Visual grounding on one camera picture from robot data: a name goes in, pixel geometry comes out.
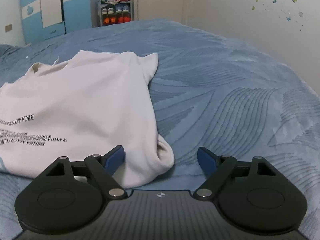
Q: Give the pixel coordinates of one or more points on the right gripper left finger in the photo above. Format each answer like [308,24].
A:
[87,179]

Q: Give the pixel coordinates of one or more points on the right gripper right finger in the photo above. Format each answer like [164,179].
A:
[230,179]

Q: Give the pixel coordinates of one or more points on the white sweatshirt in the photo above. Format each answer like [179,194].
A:
[86,105]

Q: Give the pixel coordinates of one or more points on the blue textured bedspread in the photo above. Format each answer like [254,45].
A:
[208,91]

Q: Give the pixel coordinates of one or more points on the shoe rack with shoes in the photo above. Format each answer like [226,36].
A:
[112,12]

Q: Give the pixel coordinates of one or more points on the blue white wardrobe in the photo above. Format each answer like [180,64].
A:
[45,19]

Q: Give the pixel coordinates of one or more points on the brass wall switch plate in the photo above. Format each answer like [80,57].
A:
[8,28]

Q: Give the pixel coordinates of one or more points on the butterfly wall stickers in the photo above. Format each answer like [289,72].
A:
[284,11]

